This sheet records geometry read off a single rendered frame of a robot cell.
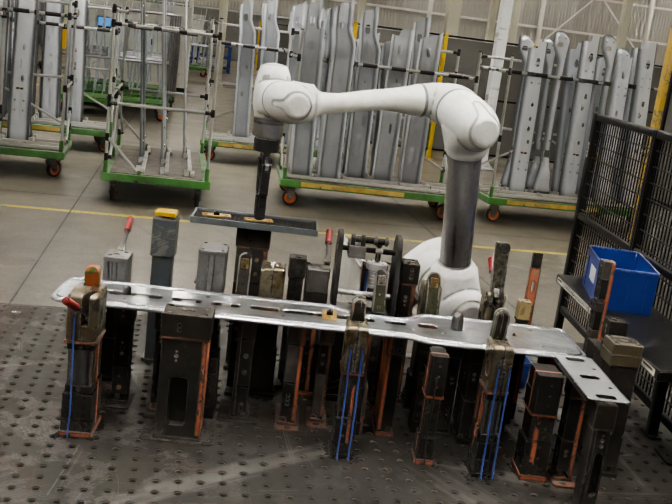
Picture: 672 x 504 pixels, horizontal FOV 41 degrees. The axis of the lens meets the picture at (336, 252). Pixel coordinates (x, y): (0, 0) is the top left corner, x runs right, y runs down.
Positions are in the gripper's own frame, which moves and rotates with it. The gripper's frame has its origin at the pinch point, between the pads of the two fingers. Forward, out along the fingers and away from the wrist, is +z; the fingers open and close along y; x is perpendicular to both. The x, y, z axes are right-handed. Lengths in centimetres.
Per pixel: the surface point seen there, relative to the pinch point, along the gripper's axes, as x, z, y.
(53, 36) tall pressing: 154, -11, 909
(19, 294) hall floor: 101, 120, 278
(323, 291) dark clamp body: -17.3, 18.3, -22.0
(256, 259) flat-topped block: 0.0, 15.0, -4.4
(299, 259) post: -10.4, 10.7, -17.3
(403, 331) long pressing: -34, 20, -47
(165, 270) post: 25.8, 21.5, 0.2
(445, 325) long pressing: -48, 20, -41
